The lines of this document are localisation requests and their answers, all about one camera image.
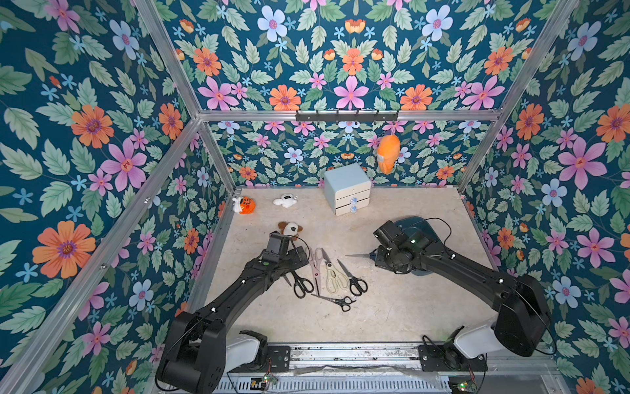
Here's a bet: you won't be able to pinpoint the black hook rail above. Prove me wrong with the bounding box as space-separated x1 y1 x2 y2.
295 110 400 123

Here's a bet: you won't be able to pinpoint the blue handled scissors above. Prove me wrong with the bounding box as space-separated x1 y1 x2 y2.
346 251 377 260

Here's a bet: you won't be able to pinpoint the orange plush toy hanging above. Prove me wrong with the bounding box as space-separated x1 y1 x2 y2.
377 135 400 175

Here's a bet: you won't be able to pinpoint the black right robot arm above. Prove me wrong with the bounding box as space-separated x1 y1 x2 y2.
374 231 551 359

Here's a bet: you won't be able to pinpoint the teal storage box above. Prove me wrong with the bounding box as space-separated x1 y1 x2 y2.
393 217 441 277

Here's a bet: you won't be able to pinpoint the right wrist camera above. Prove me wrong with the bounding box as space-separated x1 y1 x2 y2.
373 221 409 249

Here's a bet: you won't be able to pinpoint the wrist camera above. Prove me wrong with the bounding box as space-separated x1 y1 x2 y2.
266 231 291 255
373 221 409 249

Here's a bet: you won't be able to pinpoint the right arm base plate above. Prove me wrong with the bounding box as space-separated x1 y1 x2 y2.
418 344 488 373

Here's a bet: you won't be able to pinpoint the orange white plush toy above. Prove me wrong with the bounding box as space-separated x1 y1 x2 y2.
232 196 256 215

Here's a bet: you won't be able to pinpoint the all black scissors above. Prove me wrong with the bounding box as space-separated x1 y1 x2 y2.
290 271 315 299

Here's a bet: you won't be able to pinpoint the black handled scissors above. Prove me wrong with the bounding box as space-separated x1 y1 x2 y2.
337 259 368 296

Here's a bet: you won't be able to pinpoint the brown white dog plush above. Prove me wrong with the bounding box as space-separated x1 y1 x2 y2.
278 222 303 237

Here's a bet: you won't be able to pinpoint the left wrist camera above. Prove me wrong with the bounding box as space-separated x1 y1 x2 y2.
266 231 291 255

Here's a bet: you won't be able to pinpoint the cream kitchen scissors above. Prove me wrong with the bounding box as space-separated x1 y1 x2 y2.
321 248 349 294

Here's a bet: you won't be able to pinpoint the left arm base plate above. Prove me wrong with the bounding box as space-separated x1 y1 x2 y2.
243 346 291 373

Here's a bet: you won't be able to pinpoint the white mini drawer cabinet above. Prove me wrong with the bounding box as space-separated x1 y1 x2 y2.
324 164 372 216

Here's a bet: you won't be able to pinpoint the pink kitchen scissors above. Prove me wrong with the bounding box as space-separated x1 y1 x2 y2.
308 248 324 297

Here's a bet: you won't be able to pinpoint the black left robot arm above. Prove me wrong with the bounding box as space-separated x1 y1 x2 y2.
155 246 308 393

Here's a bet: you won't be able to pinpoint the small thin black scissors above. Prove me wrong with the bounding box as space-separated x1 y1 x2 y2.
314 295 356 313

